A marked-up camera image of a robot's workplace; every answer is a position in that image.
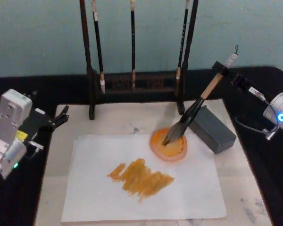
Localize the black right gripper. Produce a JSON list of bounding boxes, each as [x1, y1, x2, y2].
[[212, 60, 273, 105]]

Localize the thin black brush with print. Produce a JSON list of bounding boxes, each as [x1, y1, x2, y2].
[[175, 0, 191, 96]]

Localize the orange paint dish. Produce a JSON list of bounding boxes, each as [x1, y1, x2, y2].
[[150, 128, 188, 162]]

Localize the dark wooden brush rack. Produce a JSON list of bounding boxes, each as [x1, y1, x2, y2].
[[78, 0, 199, 121]]

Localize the white paper sheet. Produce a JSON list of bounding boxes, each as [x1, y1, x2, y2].
[[60, 133, 227, 223]]

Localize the grey rectangular block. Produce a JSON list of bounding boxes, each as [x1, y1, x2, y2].
[[188, 105, 237, 155]]

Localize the gripper cable with plug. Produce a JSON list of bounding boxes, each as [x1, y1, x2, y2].
[[25, 140, 45, 159], [234, 116, 280, 141]]

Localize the left gripper cable with plug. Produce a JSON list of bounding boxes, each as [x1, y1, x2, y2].
[[25, 140, 45, 159]]

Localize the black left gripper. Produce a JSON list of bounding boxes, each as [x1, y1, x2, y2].
[[16, 105, 70, 153]]

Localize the pale felt mat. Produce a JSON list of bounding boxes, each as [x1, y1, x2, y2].
[[34, 98, 275, 226]]

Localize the black brush with white tip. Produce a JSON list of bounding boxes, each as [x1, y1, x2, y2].
[[91, 0, 107, 95]]

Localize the right gripper cable with plug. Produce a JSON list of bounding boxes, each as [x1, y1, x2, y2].
[[234, 116, 280, 141]]

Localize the large tan-handled calligraphy brush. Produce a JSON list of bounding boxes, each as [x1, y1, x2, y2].
[[161, 44, 240, 145]]

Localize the black table cloth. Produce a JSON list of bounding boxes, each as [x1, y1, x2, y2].
[[0, 65, 283, 226]]

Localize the black brush with dark tip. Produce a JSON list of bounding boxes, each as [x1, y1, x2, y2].
[[129, 0, 136, 90]]

